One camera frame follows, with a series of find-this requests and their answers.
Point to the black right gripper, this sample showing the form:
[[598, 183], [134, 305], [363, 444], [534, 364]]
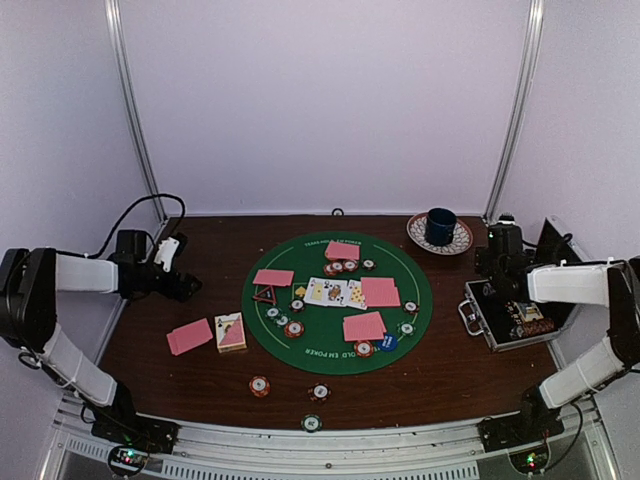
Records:
[[481, 261]]

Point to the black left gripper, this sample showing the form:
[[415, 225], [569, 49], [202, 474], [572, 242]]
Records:
[[183, 294]]

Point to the red backed card deck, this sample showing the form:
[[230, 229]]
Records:
[[188, 337]]

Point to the red backed card gripper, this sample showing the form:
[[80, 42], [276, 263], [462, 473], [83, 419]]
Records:
[[274, 277]]

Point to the red 5 chip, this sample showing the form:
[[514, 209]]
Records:
[[294, 329], [333, 268], [363, 349]]

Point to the red chip stack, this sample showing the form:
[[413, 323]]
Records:
[[259, 386]]

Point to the face down cards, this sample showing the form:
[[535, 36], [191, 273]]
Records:
[[364, 327], [342, 251], [380, 292]]

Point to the queen face up card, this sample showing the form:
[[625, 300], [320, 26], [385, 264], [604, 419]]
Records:
[[334, 292]]

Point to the brown 100 chip stack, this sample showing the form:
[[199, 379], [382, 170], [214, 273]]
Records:
[[319, 392]]

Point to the green 20 chip stack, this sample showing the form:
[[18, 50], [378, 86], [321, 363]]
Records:
[[311, 423]]

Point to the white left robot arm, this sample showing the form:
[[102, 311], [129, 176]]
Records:
[[31, 279]]

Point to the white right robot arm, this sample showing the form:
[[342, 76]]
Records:
[[593, 304]]

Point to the patterned saucer plate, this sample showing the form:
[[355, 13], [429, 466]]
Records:
[[462, 239]]

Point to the aluminium poker chip case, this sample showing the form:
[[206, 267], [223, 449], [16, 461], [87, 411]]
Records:
[[509, 324]]

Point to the playing card box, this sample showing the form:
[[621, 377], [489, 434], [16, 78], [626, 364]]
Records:
[[230, 333]]

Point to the dark blue mug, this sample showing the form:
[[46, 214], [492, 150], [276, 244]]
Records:
[[440, 226]]

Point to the black red triangular dealer button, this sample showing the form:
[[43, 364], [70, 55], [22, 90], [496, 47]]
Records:
[[266, 295]]

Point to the blue small blind button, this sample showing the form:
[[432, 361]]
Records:
[[389, 343]]

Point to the round green poker mat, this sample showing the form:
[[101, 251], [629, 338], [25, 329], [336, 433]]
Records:
[[322, 348]]

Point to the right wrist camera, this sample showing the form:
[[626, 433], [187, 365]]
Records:
[[505, 236]]

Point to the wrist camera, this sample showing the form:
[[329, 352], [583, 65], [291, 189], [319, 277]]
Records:
[[170, 249], [505, 236]]

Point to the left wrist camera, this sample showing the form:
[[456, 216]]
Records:
[[170, 249]]

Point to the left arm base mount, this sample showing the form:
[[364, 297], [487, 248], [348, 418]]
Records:
[[136, 438]]

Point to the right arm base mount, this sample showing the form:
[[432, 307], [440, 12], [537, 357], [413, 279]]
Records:
[[525, 432]]

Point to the aluminium table front rail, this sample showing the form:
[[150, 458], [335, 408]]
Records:
[[451, 450]]

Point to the right aluminium frame post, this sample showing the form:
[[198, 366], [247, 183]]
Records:
[[529, 59]]

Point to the aluminium frame post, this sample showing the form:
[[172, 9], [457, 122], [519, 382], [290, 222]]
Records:
[[116, 32], [529, 59]]

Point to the left aluminium frame post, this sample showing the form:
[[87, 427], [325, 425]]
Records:
[[116, 32]]

